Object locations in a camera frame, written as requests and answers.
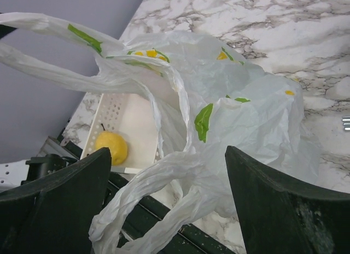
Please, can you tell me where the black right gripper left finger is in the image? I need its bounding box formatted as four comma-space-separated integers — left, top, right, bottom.
1, 148, 111, 253

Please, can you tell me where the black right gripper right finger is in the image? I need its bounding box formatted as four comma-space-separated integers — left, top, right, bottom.
225, 146, 349, 253

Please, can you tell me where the white plastic bag lemon print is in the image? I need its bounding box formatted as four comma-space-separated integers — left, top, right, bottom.
1, 13, 321, 253

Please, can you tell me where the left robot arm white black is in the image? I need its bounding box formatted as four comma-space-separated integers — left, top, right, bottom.
1, 154, 78, 192

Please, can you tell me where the yellow fake pear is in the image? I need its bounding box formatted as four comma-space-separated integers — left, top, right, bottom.
95, 123, 128, 166

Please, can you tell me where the hex key set yellow holder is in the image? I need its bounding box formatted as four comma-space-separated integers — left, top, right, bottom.
342, 116, 350, 132

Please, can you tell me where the white perforated plastic tray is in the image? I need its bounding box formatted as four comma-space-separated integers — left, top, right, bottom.
80, 94, 158, 174

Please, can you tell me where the aluminium extrusion frame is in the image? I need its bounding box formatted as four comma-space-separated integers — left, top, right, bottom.
36, 120, 72, 157

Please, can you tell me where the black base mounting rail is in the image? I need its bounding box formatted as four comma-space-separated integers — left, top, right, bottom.
103, 173, 233, 254

